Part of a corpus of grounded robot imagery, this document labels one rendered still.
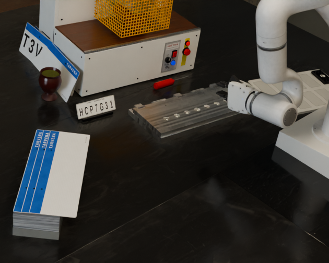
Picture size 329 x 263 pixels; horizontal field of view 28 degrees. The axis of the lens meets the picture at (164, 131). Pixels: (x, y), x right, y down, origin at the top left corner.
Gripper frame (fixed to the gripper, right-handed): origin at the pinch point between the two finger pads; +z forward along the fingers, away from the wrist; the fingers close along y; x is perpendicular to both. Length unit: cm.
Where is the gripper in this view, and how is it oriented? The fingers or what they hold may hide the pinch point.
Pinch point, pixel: (223, 88)
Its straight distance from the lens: 232.1
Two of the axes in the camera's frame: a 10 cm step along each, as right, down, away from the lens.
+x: 7.9, -2.5, 5.6
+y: 0.0, 9.1, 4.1
